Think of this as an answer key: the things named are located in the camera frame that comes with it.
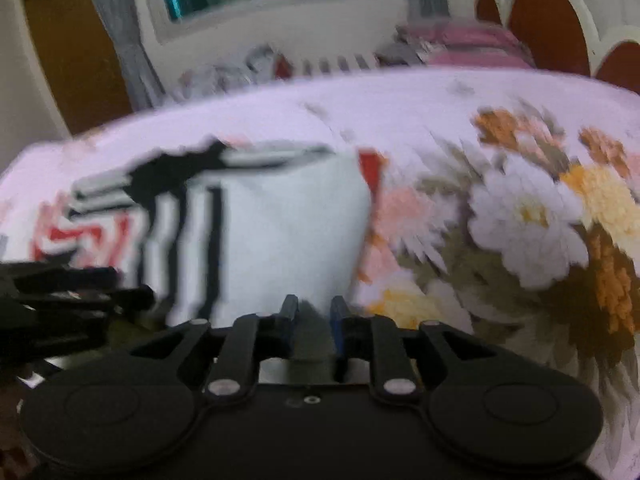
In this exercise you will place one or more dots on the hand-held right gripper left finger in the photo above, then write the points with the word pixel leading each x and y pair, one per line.
pixel 288 316

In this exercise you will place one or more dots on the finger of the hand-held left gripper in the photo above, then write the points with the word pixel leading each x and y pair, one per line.
pixel 115 298
pixel 75 277

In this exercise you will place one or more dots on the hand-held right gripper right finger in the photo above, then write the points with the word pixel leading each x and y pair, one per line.
pixel 338 318

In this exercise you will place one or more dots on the striped red black white shirt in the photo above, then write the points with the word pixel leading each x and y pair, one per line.
pixel 280 220

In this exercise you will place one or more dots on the pile of crumpled clothes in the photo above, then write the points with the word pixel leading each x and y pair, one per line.
pixel 235 70

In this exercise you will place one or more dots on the floral printed blanket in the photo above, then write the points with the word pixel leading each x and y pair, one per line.
pixel 440 125

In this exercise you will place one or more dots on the brown wooden door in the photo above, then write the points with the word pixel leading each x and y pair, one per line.
pixel 70 50

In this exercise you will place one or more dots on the long grey curtain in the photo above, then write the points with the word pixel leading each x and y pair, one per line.
pixel 125 45

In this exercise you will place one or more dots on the grey white striped cloth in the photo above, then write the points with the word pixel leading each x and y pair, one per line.
pixel 335 64

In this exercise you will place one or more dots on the stack of pink grey bedding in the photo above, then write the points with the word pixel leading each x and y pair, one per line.
pixel 465 42

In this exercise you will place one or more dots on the white and brown scalloped headboard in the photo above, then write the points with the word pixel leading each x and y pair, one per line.
pixel 550 20

